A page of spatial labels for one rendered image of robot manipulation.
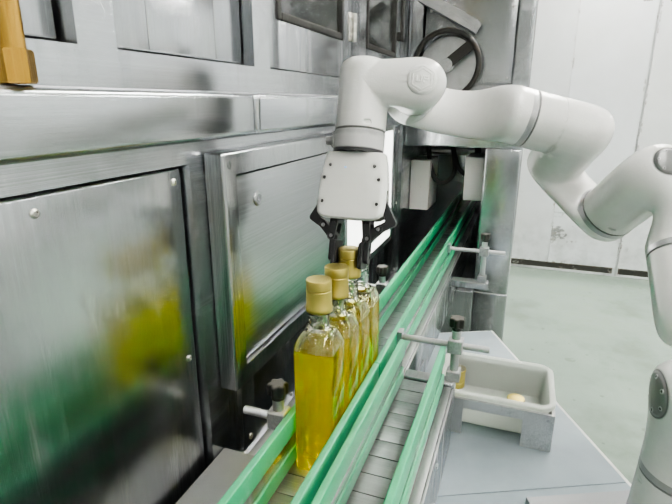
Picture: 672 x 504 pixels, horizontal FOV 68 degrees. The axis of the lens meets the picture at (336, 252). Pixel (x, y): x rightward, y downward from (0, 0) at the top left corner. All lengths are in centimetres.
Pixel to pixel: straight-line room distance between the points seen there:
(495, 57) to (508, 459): 117
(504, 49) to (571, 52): 276
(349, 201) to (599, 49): 387
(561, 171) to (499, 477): 53
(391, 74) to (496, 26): 101
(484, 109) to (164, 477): 69
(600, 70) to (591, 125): 366
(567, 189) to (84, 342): 71
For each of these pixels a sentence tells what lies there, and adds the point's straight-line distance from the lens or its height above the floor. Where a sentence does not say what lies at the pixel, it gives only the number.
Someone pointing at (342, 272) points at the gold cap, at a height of 116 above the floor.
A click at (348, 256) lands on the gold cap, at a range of 74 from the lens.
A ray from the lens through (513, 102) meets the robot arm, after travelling 78.
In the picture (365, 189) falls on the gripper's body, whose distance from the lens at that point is 72.
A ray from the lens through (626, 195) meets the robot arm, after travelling 81.
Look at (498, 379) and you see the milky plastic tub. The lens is 120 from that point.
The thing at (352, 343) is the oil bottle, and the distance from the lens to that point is 73.
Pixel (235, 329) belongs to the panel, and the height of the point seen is 108.
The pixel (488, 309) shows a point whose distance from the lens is 183.
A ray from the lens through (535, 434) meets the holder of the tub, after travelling 107.
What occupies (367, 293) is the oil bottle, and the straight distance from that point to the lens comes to 81.
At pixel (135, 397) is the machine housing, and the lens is 65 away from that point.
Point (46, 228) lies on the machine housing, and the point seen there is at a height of 127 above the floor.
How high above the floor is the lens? 138
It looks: 17 degrees down
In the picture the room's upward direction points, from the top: straight up
